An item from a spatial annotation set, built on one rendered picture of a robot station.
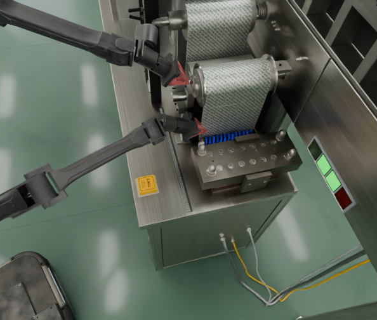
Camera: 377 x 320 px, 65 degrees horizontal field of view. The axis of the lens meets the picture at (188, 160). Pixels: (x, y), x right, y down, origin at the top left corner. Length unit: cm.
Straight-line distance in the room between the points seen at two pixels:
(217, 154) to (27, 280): 126
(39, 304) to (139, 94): 119
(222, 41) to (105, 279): 153
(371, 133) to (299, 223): 149
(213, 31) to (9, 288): 160
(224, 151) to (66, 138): 167
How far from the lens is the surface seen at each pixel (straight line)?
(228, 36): 120
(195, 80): 102
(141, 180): 120
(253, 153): 118
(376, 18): 87
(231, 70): 104
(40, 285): 189
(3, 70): 335
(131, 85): 157
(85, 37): 95
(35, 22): 99
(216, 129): 117
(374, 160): 90
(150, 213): 117
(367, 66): 89
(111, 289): 203
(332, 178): 103
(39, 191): 89
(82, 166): 91
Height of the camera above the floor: 198
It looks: 58 degrees down
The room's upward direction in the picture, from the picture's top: 6 degrees clockwise
